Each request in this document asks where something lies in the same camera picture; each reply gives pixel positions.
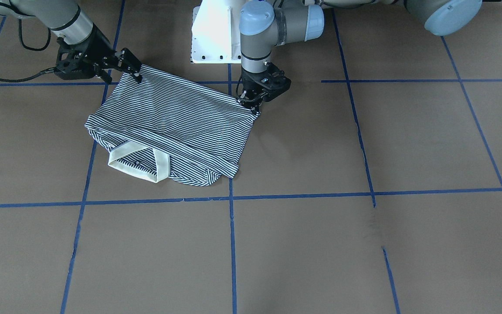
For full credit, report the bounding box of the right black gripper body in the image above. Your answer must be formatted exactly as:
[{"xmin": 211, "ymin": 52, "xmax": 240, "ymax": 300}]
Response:
[{"xmin": 58, "ymin": 26, "xmax": 116, "ymax": 70}]

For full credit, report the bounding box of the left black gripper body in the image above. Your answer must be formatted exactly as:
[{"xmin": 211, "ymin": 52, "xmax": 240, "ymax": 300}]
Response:
[{"xmin": 239, "ymin": 68, "xmax": 273, "ymax": 102}]

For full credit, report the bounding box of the striped polo shirt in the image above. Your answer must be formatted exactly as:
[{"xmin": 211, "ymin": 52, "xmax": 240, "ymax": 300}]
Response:
[{"xmin": 85, "ymin": 65, "xmax": 259, "ymax": 186}]

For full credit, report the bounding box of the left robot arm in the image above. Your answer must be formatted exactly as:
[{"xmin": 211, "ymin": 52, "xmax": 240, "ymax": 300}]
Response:
[{"xmin": 237, "ymin": 0, "xmax": 482, "ymax": 115}]

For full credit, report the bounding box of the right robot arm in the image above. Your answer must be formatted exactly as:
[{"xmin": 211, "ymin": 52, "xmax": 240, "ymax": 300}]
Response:
[{"xmin": 0, "ymin": 0, "xmax": 142, "ymax": 84}]

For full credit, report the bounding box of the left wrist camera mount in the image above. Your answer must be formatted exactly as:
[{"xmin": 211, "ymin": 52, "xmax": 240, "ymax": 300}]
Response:
[{"xmin": 259, "ymin": 62, "xmax": 292, "ymax": 102}]

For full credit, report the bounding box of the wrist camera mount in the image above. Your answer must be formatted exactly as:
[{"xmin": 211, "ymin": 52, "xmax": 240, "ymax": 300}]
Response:
[
  {"xmin": 54, "ymin": 38, "xmax": 112, "ymax": 84},
  {"xmin": 259, "ymin": 62, "xmax": 292, "ymax": 102}
]

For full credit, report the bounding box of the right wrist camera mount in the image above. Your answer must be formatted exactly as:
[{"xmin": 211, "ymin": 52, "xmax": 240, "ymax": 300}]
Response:
[{"xmin": 54, "ymin": 38, "xmax": 112, "ymax": 84}]

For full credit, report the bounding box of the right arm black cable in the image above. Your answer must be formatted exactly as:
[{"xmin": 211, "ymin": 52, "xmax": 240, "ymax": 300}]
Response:
[{"xmin": 0, "ymin": 17, "xmax": 60, "ymax": 83}]

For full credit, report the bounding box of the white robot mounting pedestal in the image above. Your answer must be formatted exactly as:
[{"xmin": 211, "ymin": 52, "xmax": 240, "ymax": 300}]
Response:
[{"xmin": 190, "ymin": 0, "xmax": 245, "ymax": 64}]

